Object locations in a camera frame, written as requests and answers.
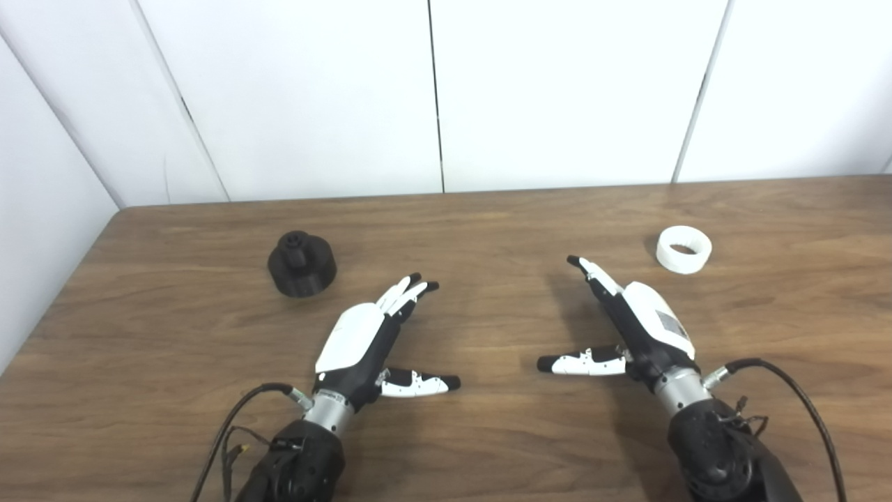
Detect round black geared part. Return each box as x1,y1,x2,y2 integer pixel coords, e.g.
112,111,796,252
268,230,338,299

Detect thin black left arm wires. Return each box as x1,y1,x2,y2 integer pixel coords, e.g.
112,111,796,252
222,425,307,502

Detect white and black left hand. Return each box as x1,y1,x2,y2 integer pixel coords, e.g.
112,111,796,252
312,272,462,413

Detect thin black arm wires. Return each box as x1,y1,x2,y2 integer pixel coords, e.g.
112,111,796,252
222,425,307,502
718,396,769,436

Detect white toothed ring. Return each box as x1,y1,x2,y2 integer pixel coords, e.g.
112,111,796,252
656,225,713,275

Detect thin black right arm wires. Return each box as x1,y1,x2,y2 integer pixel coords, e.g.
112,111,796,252
718,396,769,436

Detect thick black left wrist cable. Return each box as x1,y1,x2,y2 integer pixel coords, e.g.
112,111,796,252
190,382,314,502

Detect white and black right hand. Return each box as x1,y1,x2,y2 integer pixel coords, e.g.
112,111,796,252
537,254,700,393

